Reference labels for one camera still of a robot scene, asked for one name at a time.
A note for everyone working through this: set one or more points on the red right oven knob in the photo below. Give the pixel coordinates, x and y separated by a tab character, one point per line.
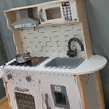
28	78

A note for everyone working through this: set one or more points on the grey cupboard door handle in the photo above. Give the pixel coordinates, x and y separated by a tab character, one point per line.
47	102

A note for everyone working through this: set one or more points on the wooden toy kitchen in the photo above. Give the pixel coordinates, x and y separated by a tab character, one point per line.
62	39

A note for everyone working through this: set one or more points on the grey toy sink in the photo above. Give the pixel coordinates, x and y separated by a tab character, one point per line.
66	63

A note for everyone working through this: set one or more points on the toy microwave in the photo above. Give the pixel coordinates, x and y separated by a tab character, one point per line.
59	12

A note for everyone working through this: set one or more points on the silver toy pot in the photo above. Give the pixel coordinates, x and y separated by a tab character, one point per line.
23	57

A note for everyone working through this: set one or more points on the toy oven door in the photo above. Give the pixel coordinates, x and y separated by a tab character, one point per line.
24	99

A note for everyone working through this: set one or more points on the grey toy ice dispenser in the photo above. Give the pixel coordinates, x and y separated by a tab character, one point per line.
60	96

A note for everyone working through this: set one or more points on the black toy stovetop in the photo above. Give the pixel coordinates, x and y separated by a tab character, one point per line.
33	61

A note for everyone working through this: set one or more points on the red left oven knob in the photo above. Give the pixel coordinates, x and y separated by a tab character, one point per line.
9	76

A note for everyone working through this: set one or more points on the grey range hood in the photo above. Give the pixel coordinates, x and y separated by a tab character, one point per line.
24	20

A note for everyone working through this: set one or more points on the red oven knob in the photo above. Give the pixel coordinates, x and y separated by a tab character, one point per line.
9	76
28	78

